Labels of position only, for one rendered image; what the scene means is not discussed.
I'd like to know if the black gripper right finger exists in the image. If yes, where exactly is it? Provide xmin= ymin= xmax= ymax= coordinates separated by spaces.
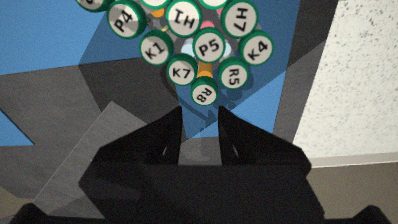
xmin=218 ymin=106 xmax=312 ymax=177

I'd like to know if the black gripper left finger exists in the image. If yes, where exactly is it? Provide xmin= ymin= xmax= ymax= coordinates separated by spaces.
xmin=91 ymin=106 xmax=183 ymax=165

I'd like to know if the blue bench mat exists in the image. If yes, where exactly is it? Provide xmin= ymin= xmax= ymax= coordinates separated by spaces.
xmin=0 ymin=0 xmax=300 ymax=146

